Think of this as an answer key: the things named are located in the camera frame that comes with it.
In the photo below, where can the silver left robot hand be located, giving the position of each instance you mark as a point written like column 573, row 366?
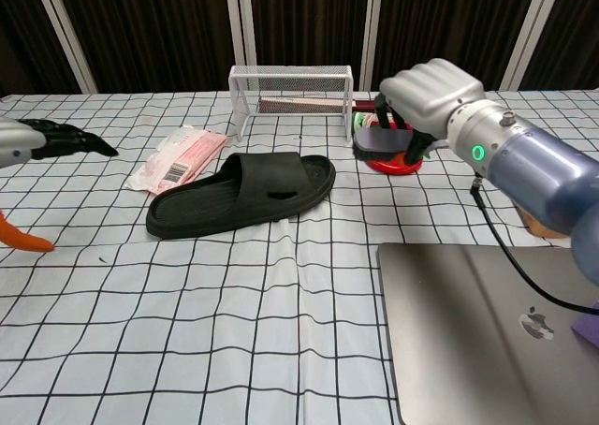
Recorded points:
column 61, row 137

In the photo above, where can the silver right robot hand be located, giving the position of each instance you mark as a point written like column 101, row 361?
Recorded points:
column 435, row 92

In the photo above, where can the grey cleaning brush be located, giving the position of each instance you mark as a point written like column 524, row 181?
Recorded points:
column 379, row 139

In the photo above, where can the black rubber slide sandal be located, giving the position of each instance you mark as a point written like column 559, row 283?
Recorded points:
column 210, row 205

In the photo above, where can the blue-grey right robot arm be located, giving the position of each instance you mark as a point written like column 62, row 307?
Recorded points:
column 538, row 172

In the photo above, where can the dark red stick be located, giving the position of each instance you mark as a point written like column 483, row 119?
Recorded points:
column 365, row 105

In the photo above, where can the colourful feather shuttlecock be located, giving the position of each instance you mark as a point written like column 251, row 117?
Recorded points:
column 360, row 121

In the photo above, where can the red plastic disc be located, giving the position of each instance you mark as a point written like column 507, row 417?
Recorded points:
column 393, row 167

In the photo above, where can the pink packet with barcode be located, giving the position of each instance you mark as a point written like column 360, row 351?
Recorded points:
column 187, row 156

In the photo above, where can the beige folded fan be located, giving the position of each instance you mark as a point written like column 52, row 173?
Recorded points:
column 304, row 104

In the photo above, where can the dark pleated curtain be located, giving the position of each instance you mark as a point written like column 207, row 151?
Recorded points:
column 164, row 22

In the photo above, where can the brown bottle with red label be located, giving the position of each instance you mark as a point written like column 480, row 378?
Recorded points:
column 533, row 226

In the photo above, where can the silver laptop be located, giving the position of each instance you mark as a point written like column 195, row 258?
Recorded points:
column 468, row 326

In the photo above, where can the white black-checked tablecloth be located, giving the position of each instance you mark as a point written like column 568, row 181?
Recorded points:
column 281, row 303

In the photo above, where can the purple block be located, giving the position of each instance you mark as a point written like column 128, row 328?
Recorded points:
column 589, row 331

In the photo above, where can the white frame post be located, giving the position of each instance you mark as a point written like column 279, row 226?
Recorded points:
column 526, row 32
column 376, row 22
column 65, row 32
column 238, row 22

